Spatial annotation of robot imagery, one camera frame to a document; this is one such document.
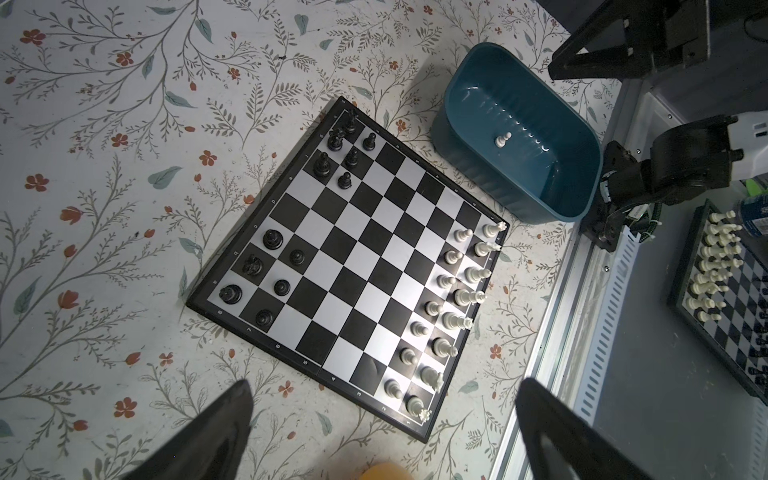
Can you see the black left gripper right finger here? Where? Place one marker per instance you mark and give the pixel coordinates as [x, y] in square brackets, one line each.
[560, 445]

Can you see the black white chessboard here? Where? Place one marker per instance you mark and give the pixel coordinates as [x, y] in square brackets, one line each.
[364, 268]

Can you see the yellow plastic tray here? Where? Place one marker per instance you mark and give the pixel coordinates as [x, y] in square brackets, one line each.
[386, 471]

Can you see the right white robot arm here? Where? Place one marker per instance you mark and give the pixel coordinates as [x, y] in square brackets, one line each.
[684, 162]

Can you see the teal plastic tray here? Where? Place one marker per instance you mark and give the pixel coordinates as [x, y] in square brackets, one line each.
[550, 168]

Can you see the white chess piece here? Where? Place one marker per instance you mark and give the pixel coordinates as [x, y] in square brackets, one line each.
[501, 140]

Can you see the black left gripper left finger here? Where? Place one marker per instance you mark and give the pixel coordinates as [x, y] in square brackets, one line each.
[209, 447]

